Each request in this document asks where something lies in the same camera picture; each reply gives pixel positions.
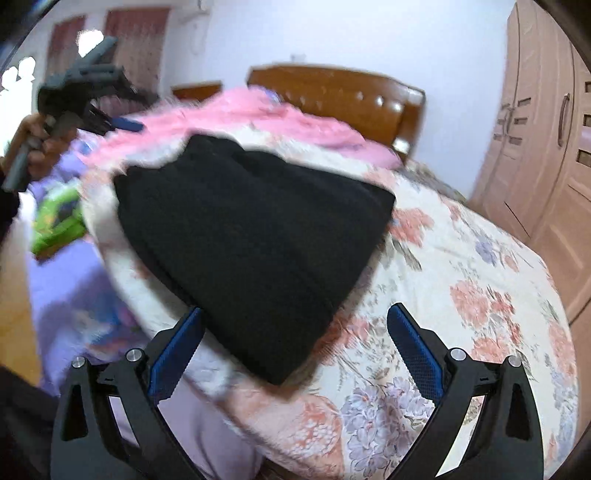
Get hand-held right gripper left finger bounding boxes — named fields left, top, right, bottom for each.
left=50, top=306, right=205, bottom=480

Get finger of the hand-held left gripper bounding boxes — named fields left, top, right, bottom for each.
left=83, top=104, right=145, bottom=136
left=115, top=76, right=161, bottom=103

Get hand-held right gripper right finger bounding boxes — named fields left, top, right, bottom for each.
left=387, top=302, right=546, bottom=480

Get black pants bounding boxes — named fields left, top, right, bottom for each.
left=113, top=134, right=397, bottom=386

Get person's left hand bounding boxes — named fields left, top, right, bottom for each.
left=14, top=113, right=79, bottom=182

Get narrow red patterned curtain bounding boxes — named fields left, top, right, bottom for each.
left=46, top=16, right=86, bottom=77

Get wide red patterned curtain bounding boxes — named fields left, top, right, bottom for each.
left=104, top=7, right=169, bottom=93

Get brown wooden nightstand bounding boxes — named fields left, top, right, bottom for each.
left=172, top=80, right=223, bottom=102

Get window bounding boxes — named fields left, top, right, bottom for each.
left=0, top=58, right=47, bottom=93

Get cream floral quilt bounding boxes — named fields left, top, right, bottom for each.
left=81, top=127, right=580, bottom=480

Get green package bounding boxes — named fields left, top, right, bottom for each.
left=31, top=191, right=88, bottom=257

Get purple bed sheet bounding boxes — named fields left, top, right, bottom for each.
left=25, top=134, right=264, bottom=480

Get pink quilt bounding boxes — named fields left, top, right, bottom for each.
left=78, top=88, right=402, bottom=169

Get person's dark clothing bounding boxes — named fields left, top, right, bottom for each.
left=0, top=364, right=63, bottom=480

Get wooden headboard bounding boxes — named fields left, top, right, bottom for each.
left=247, top=65, right=426, bottom=162

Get light wooden wardrobe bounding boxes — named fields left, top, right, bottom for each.
left=468, top=0, right=591, bottom=324

